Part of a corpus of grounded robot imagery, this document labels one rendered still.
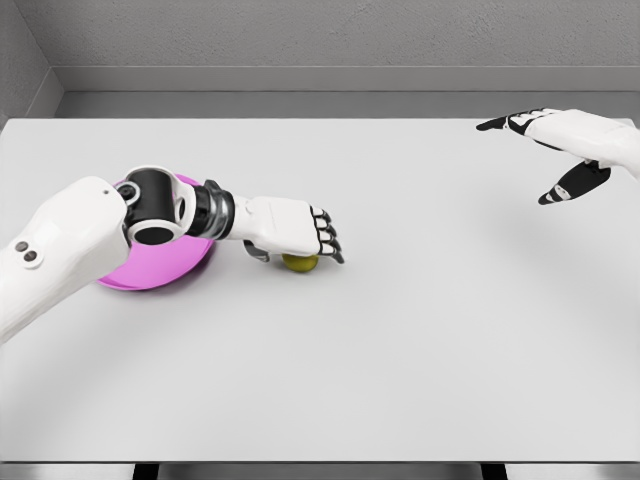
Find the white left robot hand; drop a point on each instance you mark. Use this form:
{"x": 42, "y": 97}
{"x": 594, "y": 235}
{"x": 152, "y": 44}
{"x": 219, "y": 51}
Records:
{"x": 286, "y": 224}

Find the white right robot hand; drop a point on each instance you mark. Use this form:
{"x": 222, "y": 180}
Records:
{"x": 565, "y": 131}

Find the yellow-green apple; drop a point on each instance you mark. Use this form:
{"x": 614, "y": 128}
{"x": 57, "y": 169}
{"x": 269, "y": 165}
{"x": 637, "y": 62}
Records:
{"x": 299, "y": 264}

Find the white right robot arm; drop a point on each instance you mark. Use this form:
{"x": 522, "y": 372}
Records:
{"x": 632, "y": 148}

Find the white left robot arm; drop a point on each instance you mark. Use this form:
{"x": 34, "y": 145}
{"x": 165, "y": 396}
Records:
{"x": 65, "y": 235}

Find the pink round plate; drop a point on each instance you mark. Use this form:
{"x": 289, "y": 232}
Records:
{"x": 165, "y": 262}

